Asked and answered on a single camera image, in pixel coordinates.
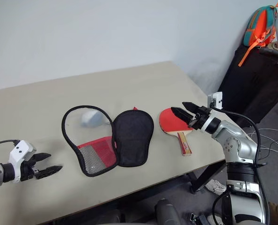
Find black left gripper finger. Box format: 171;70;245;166
35;165;63;180
33;152;52;163

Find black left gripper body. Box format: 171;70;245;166
20;154;41;182

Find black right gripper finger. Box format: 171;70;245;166
181;101;201;113
171;106;194;128

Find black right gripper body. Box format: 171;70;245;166
189;105;212;131

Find red table tennis paddle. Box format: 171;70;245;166
158;106;194;157

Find black paddle case red mesh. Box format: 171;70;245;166
61;105;155;178

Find black cabinet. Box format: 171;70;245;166
217;43;278;128

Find grey crumpled cloth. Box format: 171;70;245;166
204;179;227;194

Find dark grey rounded shape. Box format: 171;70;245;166
154;198;182;225

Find small black device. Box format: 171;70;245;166
189;212;209;225

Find teal and orange backpack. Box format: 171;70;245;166
237;1;278;68

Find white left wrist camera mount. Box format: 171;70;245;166
8;140;37;184

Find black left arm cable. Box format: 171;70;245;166
0;139;22;148

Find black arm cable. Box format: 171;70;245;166
0;139;22;148
210;105;271;225

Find black table frame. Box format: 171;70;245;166
53;160;227;225

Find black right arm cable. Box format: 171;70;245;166
210;105;271;225

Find white floor cables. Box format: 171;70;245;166
246;127;278;166

